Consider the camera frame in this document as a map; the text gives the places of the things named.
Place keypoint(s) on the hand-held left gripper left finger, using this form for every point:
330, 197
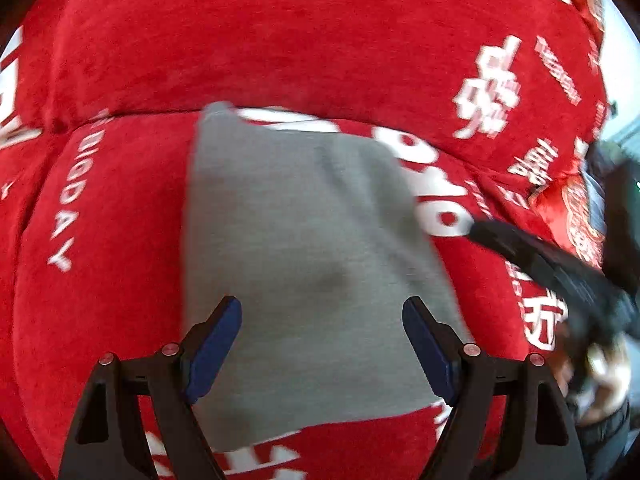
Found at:
214, 355

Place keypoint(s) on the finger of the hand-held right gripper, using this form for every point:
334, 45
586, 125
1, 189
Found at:
540, 260

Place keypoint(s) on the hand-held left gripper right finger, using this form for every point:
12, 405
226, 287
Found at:
432, 355

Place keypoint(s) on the person's right hand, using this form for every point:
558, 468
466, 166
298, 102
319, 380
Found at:
607, 385

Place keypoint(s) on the red printed blanket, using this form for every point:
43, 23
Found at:
250, 35

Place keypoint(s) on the grey garment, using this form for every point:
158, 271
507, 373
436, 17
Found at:
300, 260

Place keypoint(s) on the person's right forearm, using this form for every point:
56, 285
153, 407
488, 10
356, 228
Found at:
607, 445

